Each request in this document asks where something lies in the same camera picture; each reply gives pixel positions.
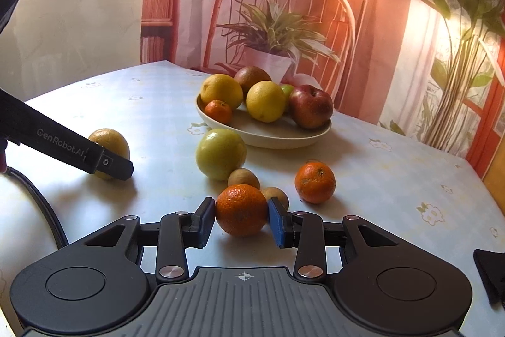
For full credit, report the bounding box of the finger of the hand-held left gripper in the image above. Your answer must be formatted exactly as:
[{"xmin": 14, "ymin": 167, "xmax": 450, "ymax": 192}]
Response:
[{"xmin": 85, "ymin": 145, "xmax": 134, "ymax": 182}]

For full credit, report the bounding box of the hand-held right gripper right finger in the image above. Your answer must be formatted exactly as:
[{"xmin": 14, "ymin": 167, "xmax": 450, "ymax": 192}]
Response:
[{"xmin": 267, "ymin": 197, "xmax": 407, "ymax": 278}]

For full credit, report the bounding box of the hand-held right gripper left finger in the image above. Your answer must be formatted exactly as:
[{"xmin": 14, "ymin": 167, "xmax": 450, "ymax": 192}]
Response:
[{"xmin": 85, "ymin": 197, "xmax": 216, "ymax": 281}]

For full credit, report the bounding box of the yellow lemon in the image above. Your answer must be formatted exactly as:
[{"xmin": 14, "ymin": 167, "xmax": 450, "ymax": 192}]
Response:
[
  {"xmin": 200, "ymin": 73, "xmax": 244, "ymax": 111},
  {"xmin": 246, "ymin": 80, "xmax": 287, "ymax": 123},
  {"xmin": 88, "ymin": 128, "xmax": 131, "ymax": 181}
]

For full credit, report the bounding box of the orange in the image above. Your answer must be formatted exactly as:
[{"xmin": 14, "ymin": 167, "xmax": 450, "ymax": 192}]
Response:
[
  {"xmin": 294, "ymin": 161, "xmax": 336, "ymax": 204},
  {"xmin": 215, "ymin": 184, "xmax": 269, "ymax": 237}
]

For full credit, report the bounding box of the cream round plate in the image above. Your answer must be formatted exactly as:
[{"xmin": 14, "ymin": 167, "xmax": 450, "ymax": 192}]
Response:
[{"xmin": 196, "ymin": 92, "xmax": 333, "ymax": 149}]

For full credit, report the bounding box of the small mandarin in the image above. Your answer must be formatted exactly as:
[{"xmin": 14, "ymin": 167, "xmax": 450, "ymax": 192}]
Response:
[{"xmin": 204, "ymin": 99, "xmax": 233, "ymax": 125}]

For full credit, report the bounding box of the red apple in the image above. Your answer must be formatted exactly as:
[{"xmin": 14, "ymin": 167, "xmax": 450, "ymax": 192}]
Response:
[{"xmin": 289, "ymin": 84, "xmax": 334, "ymax": 130}]

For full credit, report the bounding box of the small green apple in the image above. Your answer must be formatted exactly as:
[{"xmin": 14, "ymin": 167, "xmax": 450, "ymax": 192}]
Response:
[{"xmin": 280, "ymin": 84, "xmax": 296, "ymax": 112}]

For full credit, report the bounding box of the brown russet apple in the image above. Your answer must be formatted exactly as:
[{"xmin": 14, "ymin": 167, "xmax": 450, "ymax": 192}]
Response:
[{"xmin": 234, "ymin": 66, "xmax": 273, "ymax": 97}]

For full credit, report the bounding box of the brown kiwi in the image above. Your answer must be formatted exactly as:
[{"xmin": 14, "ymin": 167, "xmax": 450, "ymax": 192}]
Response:
[
  {"xmin": 228, "ymin": 168, "xmax": 261, "ymax": 192},
  {"xmin": 261, "ymin": 187, "xmax": 289, "ymax": 212}
]

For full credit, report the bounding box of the large green apple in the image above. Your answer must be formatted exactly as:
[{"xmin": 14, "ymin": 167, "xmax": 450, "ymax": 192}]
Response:
[{"xmin": 196, "ymin": 129, "xmax": 248, "ymax": 181}]

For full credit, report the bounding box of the floral checked tablecloth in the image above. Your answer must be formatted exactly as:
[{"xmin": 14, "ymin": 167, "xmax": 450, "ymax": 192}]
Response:
[{"xmin": 0, "ymin": 60, "xmax": 505, "ymax": 337}]

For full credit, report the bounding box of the black white knitted glove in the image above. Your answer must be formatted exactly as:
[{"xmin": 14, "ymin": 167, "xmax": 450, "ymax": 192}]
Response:
[{"xmin": 473, "ymin": 248, "xmax": 505, "ymax": 307}]

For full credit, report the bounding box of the black cable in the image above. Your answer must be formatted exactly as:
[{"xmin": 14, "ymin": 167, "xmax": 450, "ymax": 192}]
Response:
[{"xmin": 6, "ymin": 167, "xmax": 68, "ymax": 248}]

